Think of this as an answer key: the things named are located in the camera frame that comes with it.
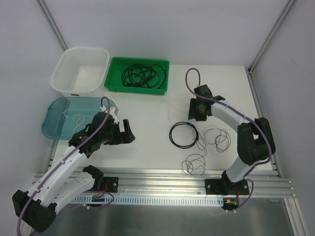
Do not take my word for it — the thick black cable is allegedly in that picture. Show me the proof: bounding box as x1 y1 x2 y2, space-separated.
168 121 199 149

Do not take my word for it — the black round usb cable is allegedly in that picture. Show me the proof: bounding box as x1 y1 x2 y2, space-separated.
145 63 167 89

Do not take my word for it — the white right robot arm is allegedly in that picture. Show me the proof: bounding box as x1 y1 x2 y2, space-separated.
188 85 275 196

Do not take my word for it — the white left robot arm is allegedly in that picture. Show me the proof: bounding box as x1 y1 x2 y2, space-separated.
12 112 135 235

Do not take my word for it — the teal translucent plastic bin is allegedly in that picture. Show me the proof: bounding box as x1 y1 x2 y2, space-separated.
42 97 115 148

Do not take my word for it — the green plastic tray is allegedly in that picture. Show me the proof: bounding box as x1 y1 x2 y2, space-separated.
104 57 170 95

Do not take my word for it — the white plastic basin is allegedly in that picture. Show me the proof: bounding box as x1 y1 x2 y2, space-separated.
50 47 110 97

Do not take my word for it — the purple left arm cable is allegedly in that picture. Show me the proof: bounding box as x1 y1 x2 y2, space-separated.
16 96 115 236

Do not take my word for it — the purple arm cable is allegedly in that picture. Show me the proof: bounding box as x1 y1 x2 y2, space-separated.
16 96 115 236
185 68 274 214

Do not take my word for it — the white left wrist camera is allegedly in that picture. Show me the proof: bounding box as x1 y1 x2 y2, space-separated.
100 106 119 124

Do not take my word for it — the aluminium mounting rail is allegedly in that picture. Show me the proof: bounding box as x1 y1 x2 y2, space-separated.
100 168 297 198

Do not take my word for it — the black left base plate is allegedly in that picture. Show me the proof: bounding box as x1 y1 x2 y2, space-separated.
98 177 119 193

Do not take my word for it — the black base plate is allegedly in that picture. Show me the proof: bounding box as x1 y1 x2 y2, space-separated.
98 177 119 193
205 178 250 196

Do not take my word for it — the white slotted cable duct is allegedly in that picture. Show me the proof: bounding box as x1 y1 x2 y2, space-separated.
71 194 223 207

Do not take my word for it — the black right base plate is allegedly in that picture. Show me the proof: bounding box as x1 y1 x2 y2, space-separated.
205 178 250 196

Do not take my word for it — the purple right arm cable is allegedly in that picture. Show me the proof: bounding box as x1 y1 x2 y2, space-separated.
185 68 274 214

